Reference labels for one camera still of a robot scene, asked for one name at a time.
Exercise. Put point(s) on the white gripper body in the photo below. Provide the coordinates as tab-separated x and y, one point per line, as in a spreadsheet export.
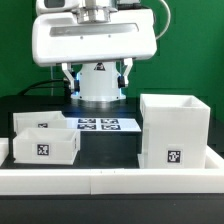
58	38

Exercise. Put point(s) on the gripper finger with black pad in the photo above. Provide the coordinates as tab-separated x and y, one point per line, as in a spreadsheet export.
68	72
125	68

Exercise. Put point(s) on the white front drawer box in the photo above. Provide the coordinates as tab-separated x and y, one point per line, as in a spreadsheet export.
46	146

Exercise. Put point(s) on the white drawer box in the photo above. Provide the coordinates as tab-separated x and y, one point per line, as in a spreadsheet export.
46	146
46	119

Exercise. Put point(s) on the white drawer cabinet frame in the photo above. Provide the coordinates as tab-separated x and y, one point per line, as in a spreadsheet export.
174	133

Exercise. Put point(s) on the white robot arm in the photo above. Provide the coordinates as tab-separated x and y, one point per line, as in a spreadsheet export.
98	80

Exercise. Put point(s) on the white rear drawer box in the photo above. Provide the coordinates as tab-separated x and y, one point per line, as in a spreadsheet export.
46	119

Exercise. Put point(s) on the white fiducial marker sheet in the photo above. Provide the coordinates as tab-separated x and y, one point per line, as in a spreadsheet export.
104	124

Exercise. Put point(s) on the white fence wall frame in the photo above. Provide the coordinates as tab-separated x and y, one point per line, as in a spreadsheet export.
112	181

